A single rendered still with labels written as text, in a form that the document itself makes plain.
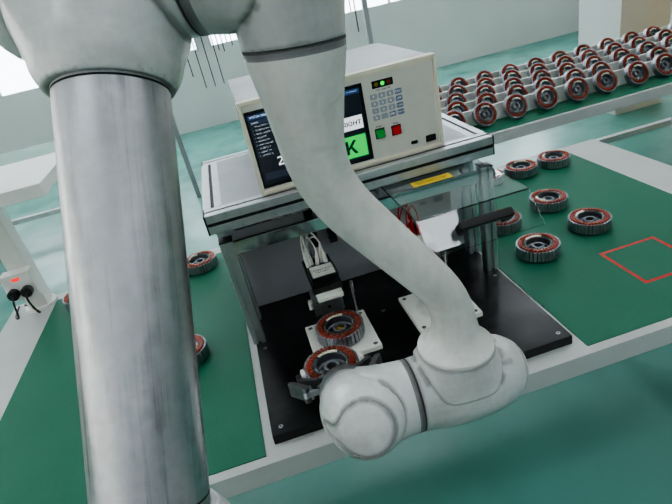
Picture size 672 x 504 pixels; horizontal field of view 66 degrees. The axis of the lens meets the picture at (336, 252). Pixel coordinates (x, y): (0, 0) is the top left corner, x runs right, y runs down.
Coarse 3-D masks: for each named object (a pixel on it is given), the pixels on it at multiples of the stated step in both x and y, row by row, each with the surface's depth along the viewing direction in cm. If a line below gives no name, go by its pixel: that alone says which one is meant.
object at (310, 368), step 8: (320, 352) 105; (328, 352) 105; (336, 352) 105; (344, 352) 104; (352, 352) 103; (312, 360) 104; (320, 360) 105; (328, 360) 106; (336, 360) 106; (344, 360) 104; (352, 360) 101; (304, 368) 103; (312, 368) 102; (320, 368) 105; (328, 368) 104; (312, 376) 99
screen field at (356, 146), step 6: (348, 138) 113; (354, 138) 113; (360, 138) 113; (348, 144) 113; (354, 144) 114; (360, 144) 114; (366, 144) 114; (348, 150) 114; (354, 150) 114; (360, 150) 115; (366, 150) 115; (348, 156) 114; (354, 156) 115
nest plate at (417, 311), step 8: (408, 296) 127; (408, 304) 124; (416, 304) 124; (424, 304) 123; (408, 312) 122; (416, 312) 121; (424, 312) 120; (480, 312) 116; (416, 320) 118; (424, 320) 118; (424, 328) 115
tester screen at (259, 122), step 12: (348, 96) 109; (348, 108) 110; (360, 108) 111; (252, 120) 106; (264, 120) 107; (252, 132) 107; (264, 132) 108; (348, 132) 112; (360, 132) 113; (264, 144) 109; (276, 144) 110; (264, 156) 110; (360, 156) 115; (264, 168) 111; (276, 168) 112; (276, 180) 113
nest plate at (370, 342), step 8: (360, 312) 125; (368, 320) 122; (312, 328) 124; (368, 328) 119; (312, 336) 121; (368, 336) 117; (376, 336) 116; (312, 344) 118; (360, 344) 115; (368, 344) 114; (376, 344) 114; (360, 352) 113; (368, 352) 114
